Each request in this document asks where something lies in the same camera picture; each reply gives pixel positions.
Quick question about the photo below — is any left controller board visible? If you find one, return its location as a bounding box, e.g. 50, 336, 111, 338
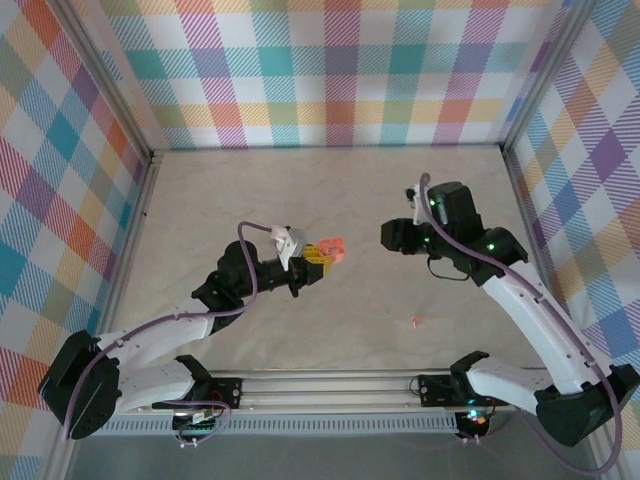
171, 407, 224, 436

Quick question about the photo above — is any right controller board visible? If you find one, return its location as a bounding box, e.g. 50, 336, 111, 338
457, 407, 494, 431

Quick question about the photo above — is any orange earbud charging case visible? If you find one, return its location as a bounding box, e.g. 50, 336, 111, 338
318, 237, 349, 265

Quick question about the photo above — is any right aluminium side rail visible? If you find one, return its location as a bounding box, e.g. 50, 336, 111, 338
499, 144, 576, 326

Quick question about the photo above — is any aluminium side rail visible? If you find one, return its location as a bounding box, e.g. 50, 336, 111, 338
92, 149, 165, 336
499, 144, 576, 326

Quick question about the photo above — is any white slotted cable duct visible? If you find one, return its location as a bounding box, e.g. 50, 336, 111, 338
99, 417, 461, 437

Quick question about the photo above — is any left aluminium side rail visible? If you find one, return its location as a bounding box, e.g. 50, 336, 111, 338
92, 149, 165, 336

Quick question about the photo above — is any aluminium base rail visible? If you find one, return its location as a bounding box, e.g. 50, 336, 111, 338
114, 368, 551, 416

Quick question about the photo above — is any controller board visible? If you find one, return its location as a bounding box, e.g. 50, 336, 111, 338
171, 407, 224, 436
457, 407, 494, 431

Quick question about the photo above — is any right aluminium corner post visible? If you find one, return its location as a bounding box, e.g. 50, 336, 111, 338
497, 0, 601, 156

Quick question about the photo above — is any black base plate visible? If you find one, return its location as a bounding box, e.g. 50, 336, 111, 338
199, 377, 245, 411
417, 373, 511, 407

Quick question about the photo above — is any left aluminium corner post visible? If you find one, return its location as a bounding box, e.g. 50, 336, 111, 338
52, 0, 164, 166

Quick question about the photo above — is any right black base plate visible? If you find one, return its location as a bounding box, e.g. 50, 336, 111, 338
417, 373, 511, 407

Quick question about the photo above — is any aluminium corner post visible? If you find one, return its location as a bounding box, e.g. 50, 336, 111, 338
52, 0, 164, 166
497, 0, 601, 156

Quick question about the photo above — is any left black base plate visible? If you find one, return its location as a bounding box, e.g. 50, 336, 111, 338
199, 377, 245, 411

